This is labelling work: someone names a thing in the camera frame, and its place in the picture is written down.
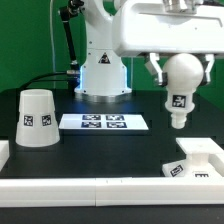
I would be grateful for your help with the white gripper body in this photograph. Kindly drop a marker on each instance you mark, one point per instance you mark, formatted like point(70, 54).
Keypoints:
point(144, 26)

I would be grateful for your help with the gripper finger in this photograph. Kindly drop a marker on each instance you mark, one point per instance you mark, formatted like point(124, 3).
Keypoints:
point(207, 61)
point(152, 65)

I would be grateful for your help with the white lamp bulb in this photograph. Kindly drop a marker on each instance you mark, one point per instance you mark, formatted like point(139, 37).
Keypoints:
point(184, 73)

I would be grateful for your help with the white lamp base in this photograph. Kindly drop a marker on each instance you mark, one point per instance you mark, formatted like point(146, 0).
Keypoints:
point(196, 164)

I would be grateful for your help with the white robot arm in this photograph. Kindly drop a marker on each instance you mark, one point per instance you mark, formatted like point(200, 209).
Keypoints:
point(103, 76)

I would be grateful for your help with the white lamp shade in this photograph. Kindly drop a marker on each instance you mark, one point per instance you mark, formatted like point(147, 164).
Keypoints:
point(37, 125)

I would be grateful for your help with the white marker plate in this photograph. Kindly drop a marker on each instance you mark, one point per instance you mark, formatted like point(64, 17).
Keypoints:
point(102, 122)

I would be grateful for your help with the black camera stand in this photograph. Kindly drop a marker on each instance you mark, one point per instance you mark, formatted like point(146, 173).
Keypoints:
point(71, 10)

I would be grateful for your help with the white right rail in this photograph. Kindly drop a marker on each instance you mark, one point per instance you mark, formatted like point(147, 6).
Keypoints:
point(217, 161)

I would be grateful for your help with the white rail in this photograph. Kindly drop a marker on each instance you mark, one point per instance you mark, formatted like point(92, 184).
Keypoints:
point(110, 192)
point(217, 161)
point(4, 152)

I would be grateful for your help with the white front rail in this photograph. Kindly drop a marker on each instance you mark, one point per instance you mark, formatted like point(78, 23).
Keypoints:
point(110, 192)

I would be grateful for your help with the white left rail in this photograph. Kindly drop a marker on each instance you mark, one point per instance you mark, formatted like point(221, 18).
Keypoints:
point(4, 152)

